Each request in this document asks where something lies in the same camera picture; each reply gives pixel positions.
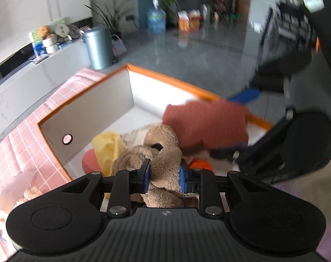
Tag grey-blue trash bin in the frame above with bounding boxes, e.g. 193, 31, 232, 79
82, 25, 115, 71

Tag pink checkered tablecloth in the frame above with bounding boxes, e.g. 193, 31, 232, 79
0, 67, 111, 252

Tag orange snack bags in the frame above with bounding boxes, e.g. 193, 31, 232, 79
178, 10, 203, 32

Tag white marble TV console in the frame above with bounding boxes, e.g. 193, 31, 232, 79
0, 37, 91, 142

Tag blue water jug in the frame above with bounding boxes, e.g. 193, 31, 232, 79
146, 0, 166, 35

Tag rust red cloth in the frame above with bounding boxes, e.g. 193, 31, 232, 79
162, 100, 250, 154

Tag items on tv console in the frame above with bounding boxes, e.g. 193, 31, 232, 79
29, 18, 66, 57

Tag white orange-rimmed box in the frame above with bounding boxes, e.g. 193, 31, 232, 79
37, 63, 272, 213

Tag long-leaf potted plant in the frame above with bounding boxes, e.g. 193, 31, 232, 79
84, 0, 135, 38

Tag peach pink soft ball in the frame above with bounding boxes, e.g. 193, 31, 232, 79
82, 150, 101, 174

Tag white ruffled cloth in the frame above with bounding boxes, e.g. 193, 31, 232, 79
120, 126, 155, 148

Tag yellow cloth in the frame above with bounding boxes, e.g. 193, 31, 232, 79
92, 131, 126, 200

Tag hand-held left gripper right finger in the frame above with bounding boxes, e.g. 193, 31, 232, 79
179, 160, 270, 219

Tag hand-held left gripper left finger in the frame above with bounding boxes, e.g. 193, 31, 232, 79
60, 159, 151, 218

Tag round paper fan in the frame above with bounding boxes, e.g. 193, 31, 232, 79
54, 22, 69, 38

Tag brown plush toy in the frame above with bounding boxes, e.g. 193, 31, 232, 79
111, 124, 200, 208

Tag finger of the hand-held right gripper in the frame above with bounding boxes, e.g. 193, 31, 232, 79
210, 110, 295, 163
228, 74, 284, 105

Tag white knitted pot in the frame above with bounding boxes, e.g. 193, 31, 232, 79
42, 34, 59, 54

